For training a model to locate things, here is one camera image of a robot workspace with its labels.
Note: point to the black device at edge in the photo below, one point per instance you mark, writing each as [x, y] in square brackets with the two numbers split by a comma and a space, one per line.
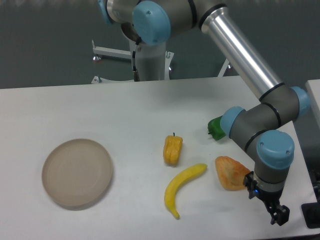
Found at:
[311, 214]

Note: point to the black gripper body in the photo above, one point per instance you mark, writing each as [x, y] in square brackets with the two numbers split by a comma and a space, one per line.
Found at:
[268, 193]

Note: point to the beige round plate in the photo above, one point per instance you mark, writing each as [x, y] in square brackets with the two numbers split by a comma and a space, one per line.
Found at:
[77, 174]

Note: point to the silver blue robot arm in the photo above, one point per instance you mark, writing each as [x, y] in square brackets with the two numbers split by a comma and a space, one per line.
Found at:
[149, 24]

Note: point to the yellow pepper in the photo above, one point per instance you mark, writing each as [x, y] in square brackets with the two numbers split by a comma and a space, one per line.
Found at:
[172, 149]

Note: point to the orange pastry toy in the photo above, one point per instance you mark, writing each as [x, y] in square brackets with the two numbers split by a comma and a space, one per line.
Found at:
[231, 173]

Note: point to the yellow banana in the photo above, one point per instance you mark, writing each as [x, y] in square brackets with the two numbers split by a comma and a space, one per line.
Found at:
[181, 179]

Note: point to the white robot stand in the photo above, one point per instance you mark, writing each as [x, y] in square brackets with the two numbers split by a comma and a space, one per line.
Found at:
[148, 63]

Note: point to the green pepper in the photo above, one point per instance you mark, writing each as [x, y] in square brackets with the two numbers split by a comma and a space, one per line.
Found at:
[214, 128]

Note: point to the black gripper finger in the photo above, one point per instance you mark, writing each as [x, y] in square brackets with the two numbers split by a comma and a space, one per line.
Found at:
[279, 213]

